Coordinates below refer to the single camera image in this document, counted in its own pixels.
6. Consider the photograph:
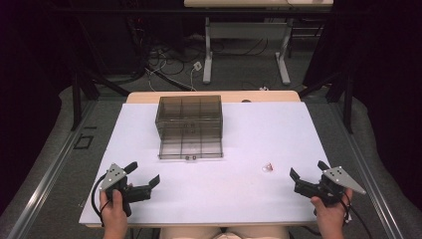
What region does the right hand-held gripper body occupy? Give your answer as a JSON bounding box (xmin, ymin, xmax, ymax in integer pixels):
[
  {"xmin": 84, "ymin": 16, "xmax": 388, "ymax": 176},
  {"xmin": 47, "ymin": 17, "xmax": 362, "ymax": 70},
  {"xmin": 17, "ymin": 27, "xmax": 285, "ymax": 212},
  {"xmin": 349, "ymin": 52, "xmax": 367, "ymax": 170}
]
[{"xmin": 293, "ymin": 165, "xmax": 367, "ymax": 208}]

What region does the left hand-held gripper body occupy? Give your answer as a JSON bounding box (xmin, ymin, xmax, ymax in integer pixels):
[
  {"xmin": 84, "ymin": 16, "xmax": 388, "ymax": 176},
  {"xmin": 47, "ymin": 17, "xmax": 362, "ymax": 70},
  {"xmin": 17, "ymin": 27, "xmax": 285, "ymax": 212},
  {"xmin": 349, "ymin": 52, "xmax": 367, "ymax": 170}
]
[{"xmin": 99, "ymin": 162, "xmax": 154, "ymax": 218}]

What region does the person's right hand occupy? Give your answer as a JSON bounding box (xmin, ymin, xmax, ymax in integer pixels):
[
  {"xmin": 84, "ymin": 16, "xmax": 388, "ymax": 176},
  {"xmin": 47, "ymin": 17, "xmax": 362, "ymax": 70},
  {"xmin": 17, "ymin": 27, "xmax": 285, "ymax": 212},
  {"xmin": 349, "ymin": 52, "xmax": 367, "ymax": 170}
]
[{"xmin": 310, "ymin": 187, "xmax": 353, "ymax": 231}]

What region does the person's left hand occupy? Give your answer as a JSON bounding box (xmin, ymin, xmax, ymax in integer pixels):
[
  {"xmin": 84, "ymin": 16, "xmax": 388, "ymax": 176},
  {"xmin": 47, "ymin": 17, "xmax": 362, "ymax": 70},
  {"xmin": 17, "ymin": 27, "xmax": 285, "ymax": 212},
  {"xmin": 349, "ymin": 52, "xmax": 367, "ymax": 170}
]
[{"xmin": 99, "ymin": 183, "xmax": 133, "ymax": 231}]

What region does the clear smoky drawer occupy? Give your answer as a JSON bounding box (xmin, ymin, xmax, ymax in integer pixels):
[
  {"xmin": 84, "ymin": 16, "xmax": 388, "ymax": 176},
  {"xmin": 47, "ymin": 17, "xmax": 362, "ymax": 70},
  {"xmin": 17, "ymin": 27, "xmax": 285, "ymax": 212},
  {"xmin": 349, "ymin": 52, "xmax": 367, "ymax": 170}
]
[{"xmin": 157, "ymin": 136, "xmax": 224, "ymax": 161}]

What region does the white table mat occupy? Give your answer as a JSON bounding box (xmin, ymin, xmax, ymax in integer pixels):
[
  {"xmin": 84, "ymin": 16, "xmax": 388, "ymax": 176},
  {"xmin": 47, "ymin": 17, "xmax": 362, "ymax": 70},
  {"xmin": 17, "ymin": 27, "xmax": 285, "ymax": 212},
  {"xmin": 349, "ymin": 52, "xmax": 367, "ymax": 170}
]
[{"xmin": 78, "ymin": 102, "xmax": 332, "ymax": 226}]

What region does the black metal stand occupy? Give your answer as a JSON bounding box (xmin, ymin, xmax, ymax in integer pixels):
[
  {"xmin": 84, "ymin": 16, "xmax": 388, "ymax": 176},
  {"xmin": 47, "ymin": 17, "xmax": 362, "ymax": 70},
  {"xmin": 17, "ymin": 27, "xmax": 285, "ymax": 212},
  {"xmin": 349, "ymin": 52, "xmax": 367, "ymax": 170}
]
[
  {"xmin": 70, "ymin": 68, "xmax": 131, "ymax": 132},
  {"xmin": 298, "ymin": 68, "xmax": 354, "ymax": 134}
]

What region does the clear smoky drawer cabinet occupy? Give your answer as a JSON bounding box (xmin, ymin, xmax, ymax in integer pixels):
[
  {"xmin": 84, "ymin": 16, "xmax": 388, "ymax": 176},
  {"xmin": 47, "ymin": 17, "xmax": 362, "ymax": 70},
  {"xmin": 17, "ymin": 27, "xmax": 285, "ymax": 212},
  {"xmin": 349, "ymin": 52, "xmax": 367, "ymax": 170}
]
[{"xmin": 154, "ymin": 95, "xmax": 224, "ymax": 141}]

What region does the dark curtain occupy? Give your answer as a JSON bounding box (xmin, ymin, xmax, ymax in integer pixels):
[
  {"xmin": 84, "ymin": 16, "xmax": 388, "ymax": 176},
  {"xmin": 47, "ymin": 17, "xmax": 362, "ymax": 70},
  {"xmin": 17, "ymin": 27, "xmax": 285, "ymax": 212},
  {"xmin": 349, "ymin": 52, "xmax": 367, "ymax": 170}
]
[
  {"xmin": 331, "ymin": 0, "xmax": 422, "ymax": 213},
  {"xmin": 0, "ymin": 0, "xmax": 81, "ymax": 217}
]

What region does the white desk with metal legs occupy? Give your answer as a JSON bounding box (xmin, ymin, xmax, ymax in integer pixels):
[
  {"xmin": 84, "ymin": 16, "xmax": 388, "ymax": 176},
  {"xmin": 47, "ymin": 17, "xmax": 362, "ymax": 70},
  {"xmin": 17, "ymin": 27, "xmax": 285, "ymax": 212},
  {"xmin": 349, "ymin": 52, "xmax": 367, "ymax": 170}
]
[{"xmin": 183, "ymin": 0, "xmax": 334, "ymax": 86}]

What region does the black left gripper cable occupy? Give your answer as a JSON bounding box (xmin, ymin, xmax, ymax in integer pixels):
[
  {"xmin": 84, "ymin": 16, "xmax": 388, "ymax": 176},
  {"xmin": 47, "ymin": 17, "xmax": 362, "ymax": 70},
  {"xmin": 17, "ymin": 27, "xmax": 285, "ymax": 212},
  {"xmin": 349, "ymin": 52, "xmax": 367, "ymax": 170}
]
[{"xmin": 91, "ymin": 172, "xmax": 111, "ymax": 228}]

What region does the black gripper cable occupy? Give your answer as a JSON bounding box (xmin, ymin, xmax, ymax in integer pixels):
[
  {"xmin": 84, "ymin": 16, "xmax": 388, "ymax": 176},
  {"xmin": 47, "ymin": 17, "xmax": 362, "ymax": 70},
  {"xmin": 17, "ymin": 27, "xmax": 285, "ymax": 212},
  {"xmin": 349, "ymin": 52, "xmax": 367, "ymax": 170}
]
[
  {"xmin": 341, "ymin": 192, "xmax": 373, "ymax": 239},
  {"xmin": 91, "ymin": 172, "xmax": 111, "ymax": 228}
]

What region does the metal floor rail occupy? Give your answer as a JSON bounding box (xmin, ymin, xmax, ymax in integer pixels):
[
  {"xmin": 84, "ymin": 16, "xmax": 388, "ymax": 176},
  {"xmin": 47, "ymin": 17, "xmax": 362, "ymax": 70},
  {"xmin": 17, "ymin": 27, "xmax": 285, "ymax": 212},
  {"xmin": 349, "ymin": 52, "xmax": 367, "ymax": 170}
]
[
  {"xmin": 5, "ymin": 99, "xmax": 100, "ymax": 239},
  {"xmin": 326, "ymin": 99, "xmax": 406, "ymax": 239}
]

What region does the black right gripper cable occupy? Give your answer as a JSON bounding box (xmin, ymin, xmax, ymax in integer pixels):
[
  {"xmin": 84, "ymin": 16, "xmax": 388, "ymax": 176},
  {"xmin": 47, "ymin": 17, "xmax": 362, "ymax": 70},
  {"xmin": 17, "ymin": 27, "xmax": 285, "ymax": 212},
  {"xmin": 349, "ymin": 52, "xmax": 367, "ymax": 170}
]
[{"xmin": 341, "ymin": 192, "xmax": 373, "ymax": 239}]

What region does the white cable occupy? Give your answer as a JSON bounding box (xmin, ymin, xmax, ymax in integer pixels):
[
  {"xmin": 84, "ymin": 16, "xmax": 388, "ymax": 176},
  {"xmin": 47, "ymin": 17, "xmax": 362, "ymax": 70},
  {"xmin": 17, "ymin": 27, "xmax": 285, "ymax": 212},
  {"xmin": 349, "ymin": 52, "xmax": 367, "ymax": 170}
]
[{"xmin": 189, "ymin": 68, "xmax": 199, "ymax": 92}]

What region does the tangle of black floor cables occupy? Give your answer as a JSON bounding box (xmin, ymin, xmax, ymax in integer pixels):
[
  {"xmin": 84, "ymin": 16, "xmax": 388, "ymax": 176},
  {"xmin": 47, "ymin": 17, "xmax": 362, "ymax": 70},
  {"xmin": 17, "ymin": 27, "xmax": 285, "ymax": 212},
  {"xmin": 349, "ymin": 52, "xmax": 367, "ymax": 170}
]
[{"xmin": 132, "ymin": 19, "xmax": 270, "ymax": 93}]

